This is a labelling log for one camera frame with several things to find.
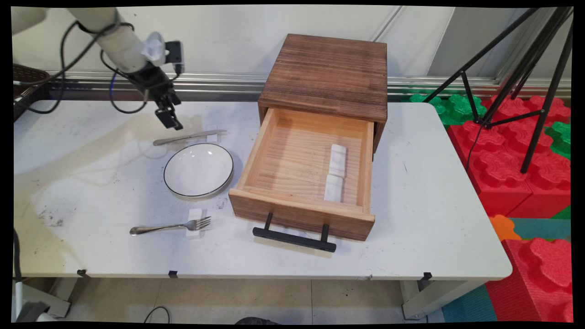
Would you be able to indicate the black camera tripod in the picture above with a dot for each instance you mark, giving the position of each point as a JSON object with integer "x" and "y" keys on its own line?
{"x": 544, "y": 112}

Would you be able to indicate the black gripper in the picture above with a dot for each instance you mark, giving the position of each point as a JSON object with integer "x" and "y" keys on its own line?
{"x": 157, "y": 84}

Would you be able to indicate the silver table knife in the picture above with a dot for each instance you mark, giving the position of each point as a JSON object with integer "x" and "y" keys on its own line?
{"x": 183, "y": 138}

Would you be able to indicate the teal foam mat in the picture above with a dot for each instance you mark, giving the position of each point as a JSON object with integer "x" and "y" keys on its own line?
{"x": 544, "y": 228}

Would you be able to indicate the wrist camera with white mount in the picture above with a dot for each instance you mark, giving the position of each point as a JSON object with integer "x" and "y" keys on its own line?
{"x": 173, "y": 55}

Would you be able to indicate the silver aluminium wall rail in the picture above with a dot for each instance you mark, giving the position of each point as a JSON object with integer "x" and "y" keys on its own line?
{"x": 219, "y": 84}

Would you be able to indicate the blue foam mat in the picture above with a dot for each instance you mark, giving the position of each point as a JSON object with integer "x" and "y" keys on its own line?
{"x": 470, "y": 306}

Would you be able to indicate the large red foam block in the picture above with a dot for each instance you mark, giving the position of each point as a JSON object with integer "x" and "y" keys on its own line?
{"x": 498, "y": 169}

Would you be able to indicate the orange foam piece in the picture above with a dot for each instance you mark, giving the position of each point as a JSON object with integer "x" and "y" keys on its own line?
{"x": 502, "y": 227}

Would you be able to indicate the silver fork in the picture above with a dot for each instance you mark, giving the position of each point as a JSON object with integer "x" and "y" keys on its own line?
{"x": 160, "y": 227}

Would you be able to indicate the white plate with dark rim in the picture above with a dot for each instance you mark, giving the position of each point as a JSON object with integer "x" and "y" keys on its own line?
{"x": 199, "y": 170}

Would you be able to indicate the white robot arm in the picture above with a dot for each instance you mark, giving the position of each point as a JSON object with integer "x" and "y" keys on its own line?
{"x": 123, "y": 45}

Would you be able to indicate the white table leg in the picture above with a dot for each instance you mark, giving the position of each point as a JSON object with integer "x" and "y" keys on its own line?
{"x": 434, "y": 297}
{"x": 45, "y": 299}

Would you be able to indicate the white ceramic cutlery rest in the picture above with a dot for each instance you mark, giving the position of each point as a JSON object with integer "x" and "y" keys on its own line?
{"x": 337, "y": 160}
{"x": 211, "y": 139}
{"x": 194, "y": 234}
{"x": 333, "y": 188}

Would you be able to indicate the light wooden drawer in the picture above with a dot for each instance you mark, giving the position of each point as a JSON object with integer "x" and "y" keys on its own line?
{"x": 292, "y": 160}

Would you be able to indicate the green foam block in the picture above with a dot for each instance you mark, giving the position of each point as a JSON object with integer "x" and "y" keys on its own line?
{"x": 450, "y": 109}
{"x": 561, "y": 137}

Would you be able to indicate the dark wooden countertop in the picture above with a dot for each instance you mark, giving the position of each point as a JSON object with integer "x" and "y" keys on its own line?
{"x": 324, "y": 73}

